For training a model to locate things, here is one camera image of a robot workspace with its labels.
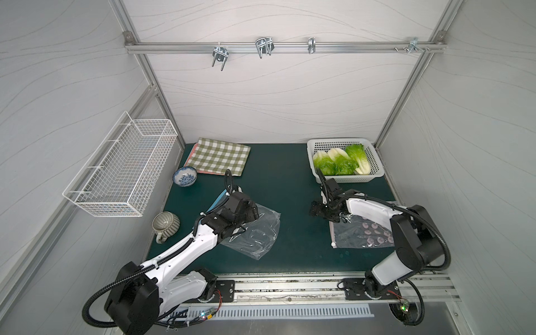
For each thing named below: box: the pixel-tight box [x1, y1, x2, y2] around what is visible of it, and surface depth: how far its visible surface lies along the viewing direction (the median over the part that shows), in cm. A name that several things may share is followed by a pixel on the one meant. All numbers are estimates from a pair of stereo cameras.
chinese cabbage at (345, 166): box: [327, 147, 359, 176], surface depth 104 cm
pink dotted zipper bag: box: [329, 214, 396, 249], surface depth 88 cm
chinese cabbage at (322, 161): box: [312, 150, 337, 176], surface depth 103 cm
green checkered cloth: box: [184, 136, 252, 177], surface depth 117 cm
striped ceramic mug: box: [152, 211, 181, 244], surface depth 86 cm
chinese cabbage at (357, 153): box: [345, 143, 371, 176], surface depth 105 cm
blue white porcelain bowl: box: [172, 166, 198, 188], surface depth 106 cm
